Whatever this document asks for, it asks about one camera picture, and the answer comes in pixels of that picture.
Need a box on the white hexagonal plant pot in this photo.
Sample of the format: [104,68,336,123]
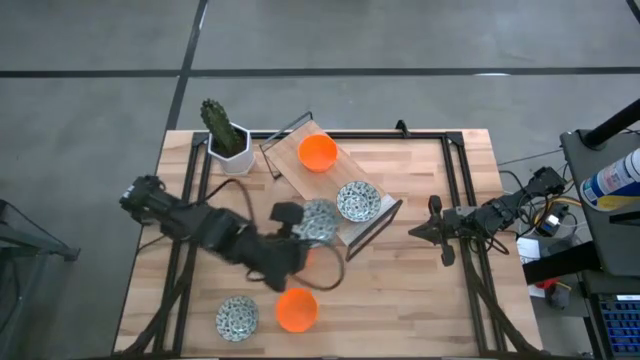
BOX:
[207,122,255,177]

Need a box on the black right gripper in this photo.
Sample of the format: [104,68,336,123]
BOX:
[408,194,474,268]

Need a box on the patterned ceramic mini bowl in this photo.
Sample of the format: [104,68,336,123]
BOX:
[215,295,260,343]
[335,180,383,224]
[292,198,343,248]

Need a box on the green cactus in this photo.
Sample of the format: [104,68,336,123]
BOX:
[200,98,246,156]

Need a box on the white spray can blue label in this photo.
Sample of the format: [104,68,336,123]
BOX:
[579,148,640,212]

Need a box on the blue white adapter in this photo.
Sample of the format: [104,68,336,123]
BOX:
[542,213,562,237]

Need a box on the wooden shelf riser black frame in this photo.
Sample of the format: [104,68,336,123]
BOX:
[258,111,404,263]

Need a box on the grey equipment cart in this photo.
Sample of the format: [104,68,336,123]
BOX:
[559,128,640,279]

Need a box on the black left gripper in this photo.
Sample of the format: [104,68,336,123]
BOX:
[259,201,312,294]

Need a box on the black pole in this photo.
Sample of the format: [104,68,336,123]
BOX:
[582,98,640,150]

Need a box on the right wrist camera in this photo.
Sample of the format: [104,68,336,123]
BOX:
[443,205,477,225]

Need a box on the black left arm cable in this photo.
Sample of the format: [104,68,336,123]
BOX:
[197,177,347,293]

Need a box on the white paper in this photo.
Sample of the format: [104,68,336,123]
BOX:
[517,237,544,264]

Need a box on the grey metal stand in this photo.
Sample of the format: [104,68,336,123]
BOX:
[0,198,81,360]

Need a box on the backlit black keyboard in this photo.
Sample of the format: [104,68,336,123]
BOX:
[597,294,640,359]

